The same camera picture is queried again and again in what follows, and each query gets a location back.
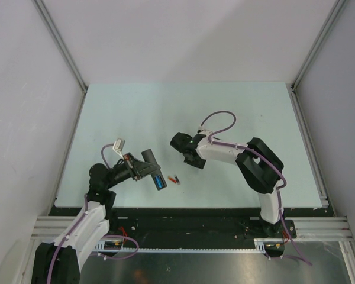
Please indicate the black remote control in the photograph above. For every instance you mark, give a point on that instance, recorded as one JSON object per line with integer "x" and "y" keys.
{"x": 156, "y": 173}

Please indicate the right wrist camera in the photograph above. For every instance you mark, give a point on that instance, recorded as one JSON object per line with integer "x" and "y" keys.
{"x": 203, "y": 129}

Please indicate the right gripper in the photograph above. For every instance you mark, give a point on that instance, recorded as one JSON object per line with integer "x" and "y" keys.
{"x": 199, "y": 164}

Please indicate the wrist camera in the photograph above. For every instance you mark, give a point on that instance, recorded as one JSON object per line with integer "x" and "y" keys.
{"x": 118, "y": 146}
{"x": 203, "y": 129}

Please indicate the grey slotted cable duct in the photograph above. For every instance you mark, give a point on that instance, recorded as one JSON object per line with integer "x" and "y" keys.
{"x": 232, "y": 246}

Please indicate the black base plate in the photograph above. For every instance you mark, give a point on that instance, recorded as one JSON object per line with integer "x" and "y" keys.
{"x": 162, "y": 225}

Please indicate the blue battery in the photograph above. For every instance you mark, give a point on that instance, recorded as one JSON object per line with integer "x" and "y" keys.
{"x": 159, "y": 182}

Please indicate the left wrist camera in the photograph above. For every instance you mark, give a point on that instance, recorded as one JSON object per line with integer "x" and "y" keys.
{"x": 118, "y": 146}

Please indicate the silver black battery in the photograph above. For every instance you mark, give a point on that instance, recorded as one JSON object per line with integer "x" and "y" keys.
{"x": 177, "y": 180}

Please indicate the orange battery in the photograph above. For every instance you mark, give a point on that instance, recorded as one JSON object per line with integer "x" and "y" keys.
{"x": 172, "y": 179}

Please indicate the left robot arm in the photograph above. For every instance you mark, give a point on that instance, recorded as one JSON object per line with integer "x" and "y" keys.
{"x": 62, "y": 260}

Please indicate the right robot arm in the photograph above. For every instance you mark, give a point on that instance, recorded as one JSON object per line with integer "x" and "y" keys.
{"x": 260, "y": 167}

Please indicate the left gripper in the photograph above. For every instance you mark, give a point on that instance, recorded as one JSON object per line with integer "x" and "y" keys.
{"x": 136, "y": 165}

